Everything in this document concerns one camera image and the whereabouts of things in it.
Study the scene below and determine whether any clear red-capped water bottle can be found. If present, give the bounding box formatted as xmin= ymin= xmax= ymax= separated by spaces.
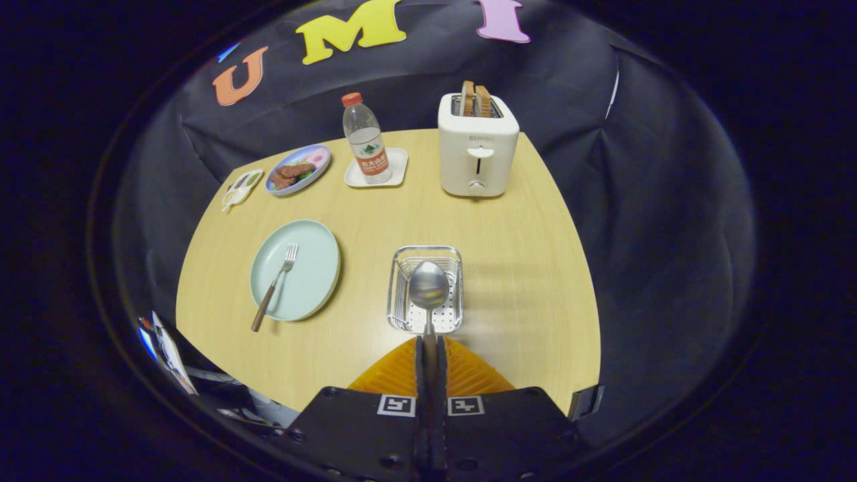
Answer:
xmin=341 ymin=92 xmax=393 ymax=185

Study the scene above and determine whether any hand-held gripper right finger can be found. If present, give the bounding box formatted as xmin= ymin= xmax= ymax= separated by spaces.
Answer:
xmin=432 ymin=337 xmax=594 ymax=482

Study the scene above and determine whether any white square coaster tray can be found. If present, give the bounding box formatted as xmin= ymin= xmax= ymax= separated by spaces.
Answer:
xmin=344 ymin=148 xmax=408 ymax=188

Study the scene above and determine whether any black table edge clamp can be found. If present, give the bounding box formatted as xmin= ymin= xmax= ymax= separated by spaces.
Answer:
xmin=569 ymin=385 xmax=603 ymax=421

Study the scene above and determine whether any wooden-handled metal fork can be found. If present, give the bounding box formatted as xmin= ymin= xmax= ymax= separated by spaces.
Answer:
xmin=252 ymin=243 xmax=299 ymax=332

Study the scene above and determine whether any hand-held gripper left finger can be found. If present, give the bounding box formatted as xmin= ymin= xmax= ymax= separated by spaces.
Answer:
xmin=287 ymin=337 xmax=433 ymax=482

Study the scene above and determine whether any blue patterned plate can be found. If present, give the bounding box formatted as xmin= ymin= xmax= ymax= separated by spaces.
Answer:
xmin=266 ymin=144 xmax=332 ymax=196

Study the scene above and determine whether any wooden-handled metal spoon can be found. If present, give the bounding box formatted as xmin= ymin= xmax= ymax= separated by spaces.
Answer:
xmin=409 ymin=261 xmax=450 ymax=386

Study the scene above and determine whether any pale green plate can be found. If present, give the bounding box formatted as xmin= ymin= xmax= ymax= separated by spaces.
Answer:
xmin=250 ymin=220 xmax=341 ymax=322

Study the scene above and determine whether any brown cooked meat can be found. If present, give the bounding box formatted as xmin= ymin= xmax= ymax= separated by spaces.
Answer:
xmin=270 ymin=163 xmax=315 ymax=190

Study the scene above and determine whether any small metal wire basket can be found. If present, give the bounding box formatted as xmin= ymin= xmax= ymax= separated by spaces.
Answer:
xmin=387 ymin=246 xmax=465 ymax=334

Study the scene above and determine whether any white toaster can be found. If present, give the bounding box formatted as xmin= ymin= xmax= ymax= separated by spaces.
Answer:
xmin=438 ymin=92 xmax=520 ymax=197

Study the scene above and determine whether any small white sauce dish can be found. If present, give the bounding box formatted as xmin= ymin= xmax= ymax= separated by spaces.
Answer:
xmin=222 ymin=169 xmax=264 ymax=212

